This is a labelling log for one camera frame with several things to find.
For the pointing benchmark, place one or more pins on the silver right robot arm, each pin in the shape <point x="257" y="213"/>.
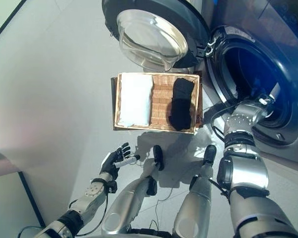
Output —
<point x="248" y="168"/>

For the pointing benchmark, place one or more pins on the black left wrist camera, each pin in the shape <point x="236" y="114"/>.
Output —
<point x="111" y="187"/>

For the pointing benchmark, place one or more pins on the pale pink blurred object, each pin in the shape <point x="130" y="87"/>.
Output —
<point x="2" y="164"/>

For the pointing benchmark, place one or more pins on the rectangular wicker laundry basket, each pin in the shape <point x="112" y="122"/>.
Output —
<point x="161" y="104"/>

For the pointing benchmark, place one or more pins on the round glass washer door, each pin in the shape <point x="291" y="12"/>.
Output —
<point x="151" y="34"/>

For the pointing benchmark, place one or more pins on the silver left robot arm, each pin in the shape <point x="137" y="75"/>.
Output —
<point x="89" y="196"/>

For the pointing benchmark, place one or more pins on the black cloth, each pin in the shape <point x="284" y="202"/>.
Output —
<point x="181" y="104"/>

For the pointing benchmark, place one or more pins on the white board black edge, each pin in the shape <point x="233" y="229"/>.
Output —
<point x="15" y="210"/>

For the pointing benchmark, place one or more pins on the white cloth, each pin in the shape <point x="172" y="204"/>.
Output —
<point x="135" y="99"/>

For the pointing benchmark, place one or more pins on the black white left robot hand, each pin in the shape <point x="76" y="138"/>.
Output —
<point x="109" y="163"/>

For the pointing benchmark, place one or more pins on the dark grey washing machine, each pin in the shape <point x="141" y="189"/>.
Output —
<point x="288" y="74"/>

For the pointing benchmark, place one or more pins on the silver left robot leg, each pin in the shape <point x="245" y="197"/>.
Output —
<point x="129" y="203"/>

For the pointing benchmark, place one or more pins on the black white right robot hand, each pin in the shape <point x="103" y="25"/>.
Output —
<point x="269" y="106"/>

